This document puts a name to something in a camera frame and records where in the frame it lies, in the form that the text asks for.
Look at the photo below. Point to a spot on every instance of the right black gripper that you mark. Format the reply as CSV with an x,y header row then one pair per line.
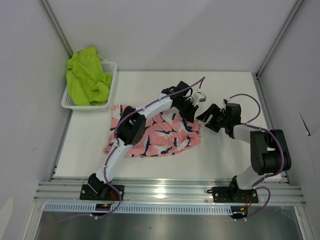
x,y
213,110

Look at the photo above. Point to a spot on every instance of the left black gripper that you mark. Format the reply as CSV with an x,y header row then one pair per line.
x,y
189,116

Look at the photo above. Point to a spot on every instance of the pink shark print shorts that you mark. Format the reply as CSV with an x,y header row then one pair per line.
x,y
166,134

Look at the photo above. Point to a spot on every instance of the lime green shorts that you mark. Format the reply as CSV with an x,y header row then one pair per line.
x,y
87,83

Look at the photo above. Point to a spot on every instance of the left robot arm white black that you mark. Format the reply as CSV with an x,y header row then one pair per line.
x,y
130,131

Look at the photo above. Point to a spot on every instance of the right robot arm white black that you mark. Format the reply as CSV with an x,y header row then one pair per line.
x,y
269,155

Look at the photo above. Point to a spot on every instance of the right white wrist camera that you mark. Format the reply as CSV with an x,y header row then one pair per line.
x,y
226,101

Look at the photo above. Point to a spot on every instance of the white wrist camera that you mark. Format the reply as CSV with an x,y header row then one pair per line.
x,y
226,101
198,97

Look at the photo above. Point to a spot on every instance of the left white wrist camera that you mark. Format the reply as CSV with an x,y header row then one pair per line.
x,y
198,97

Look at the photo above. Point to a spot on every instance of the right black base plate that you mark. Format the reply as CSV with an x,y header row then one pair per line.
x,y
233,195

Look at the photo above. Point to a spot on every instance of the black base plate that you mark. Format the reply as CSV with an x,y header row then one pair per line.
x,y
233,195
110,192

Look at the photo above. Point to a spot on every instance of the aluminium mounting rail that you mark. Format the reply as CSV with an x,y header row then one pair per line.
x,y
168,191

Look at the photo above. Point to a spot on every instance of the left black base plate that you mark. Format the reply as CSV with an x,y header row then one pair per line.
x,y
110,192

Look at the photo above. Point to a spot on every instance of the white slotted cable duct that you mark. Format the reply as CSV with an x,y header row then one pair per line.
x,y
133,208

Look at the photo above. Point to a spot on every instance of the right aluminium frame post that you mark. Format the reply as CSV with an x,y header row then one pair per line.
x,y
288,23

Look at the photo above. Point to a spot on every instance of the aluminium frame post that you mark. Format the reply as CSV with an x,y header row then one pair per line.
x,y
288,23
56,26

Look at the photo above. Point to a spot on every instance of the left aluminium frame post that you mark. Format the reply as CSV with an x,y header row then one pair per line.
x,y
56,26

